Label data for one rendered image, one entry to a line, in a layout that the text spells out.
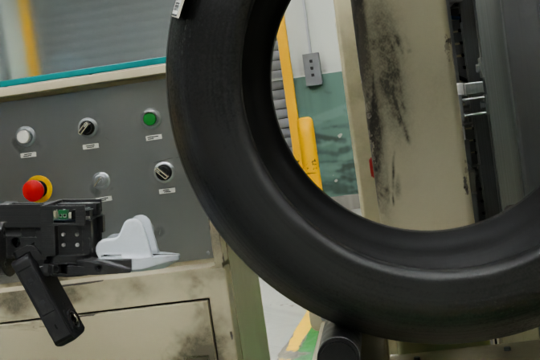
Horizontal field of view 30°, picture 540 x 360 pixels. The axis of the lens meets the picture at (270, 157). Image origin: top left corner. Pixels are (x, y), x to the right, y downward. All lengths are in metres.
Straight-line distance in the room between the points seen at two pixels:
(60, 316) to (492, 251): 0.54
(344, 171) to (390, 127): 8.87
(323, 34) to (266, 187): 9.25
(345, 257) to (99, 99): 0.95
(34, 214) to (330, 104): 9.11
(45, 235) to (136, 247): 0.10
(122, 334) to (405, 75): 0.77
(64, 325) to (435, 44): 0.62
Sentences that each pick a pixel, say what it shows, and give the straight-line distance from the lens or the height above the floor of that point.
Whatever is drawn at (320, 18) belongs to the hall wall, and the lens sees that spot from 10.26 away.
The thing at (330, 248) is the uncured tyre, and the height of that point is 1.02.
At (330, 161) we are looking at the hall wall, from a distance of 10.27.
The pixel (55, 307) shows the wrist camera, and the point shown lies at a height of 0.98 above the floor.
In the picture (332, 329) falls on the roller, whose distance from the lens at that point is 1.11.
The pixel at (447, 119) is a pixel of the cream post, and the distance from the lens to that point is 1.40.
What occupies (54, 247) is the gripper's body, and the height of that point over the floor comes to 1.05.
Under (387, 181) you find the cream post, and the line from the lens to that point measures 1.40.
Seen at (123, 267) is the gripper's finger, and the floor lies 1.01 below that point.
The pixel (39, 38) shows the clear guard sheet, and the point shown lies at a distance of 1.89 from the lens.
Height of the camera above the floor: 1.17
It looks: 3 degrees down
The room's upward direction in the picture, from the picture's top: 8 degrees counter-clockwise
